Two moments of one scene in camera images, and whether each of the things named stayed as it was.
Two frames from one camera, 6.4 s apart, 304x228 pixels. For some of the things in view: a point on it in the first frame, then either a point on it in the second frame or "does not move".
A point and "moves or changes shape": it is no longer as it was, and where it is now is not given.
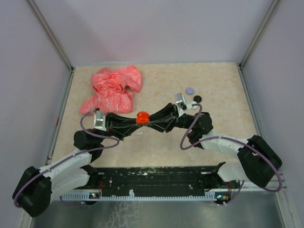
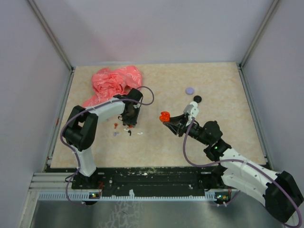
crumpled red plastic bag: x=109 y=85 does not move
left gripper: x=119 y=126 -> x=133 y=121
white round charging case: x=194 y=107 does not move
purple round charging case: x=189 y=90 does not move
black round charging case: x=197 y=99 does not move
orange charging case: x=142 y=118 moves or changes shape
